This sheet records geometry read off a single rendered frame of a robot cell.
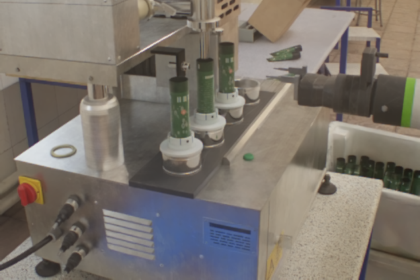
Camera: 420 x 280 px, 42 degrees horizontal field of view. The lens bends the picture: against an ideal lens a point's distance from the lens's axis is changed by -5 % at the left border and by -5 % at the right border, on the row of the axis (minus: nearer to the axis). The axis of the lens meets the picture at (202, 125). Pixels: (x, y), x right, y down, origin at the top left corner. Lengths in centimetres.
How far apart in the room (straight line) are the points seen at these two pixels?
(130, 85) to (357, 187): 64
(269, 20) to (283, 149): 171
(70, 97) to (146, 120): 210
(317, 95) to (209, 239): 33
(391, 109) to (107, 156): 51
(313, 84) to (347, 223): 43
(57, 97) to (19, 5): 219
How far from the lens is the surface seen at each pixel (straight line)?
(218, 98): 114
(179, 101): 93
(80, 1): 93
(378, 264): 180
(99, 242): 109
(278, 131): 115
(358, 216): 141
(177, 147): 95
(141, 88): 131
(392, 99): 104
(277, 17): 274
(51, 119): 316
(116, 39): 92
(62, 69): 99
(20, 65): 105
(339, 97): 105
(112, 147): 101
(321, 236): 132
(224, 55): 111
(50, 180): 108
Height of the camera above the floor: 150
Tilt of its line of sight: 24 degrees down
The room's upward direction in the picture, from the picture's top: 1 degrees counter-clockwise
